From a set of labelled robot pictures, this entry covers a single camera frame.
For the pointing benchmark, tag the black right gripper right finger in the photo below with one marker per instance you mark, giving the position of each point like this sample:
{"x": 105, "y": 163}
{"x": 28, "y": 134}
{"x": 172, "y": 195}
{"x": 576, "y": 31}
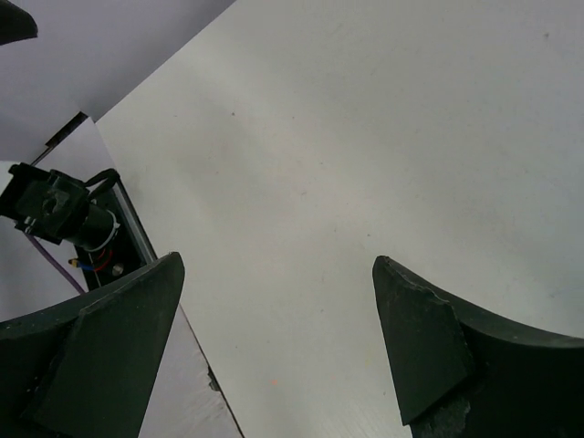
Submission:
{"x": 459, "y": 370}

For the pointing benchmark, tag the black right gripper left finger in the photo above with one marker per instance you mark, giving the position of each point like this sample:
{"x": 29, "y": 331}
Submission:
{"x": 86, "y": 367}

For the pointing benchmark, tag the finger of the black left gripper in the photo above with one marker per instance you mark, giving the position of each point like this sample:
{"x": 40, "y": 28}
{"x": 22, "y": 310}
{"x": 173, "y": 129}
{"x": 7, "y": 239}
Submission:
{"x": 16, "y": 24}

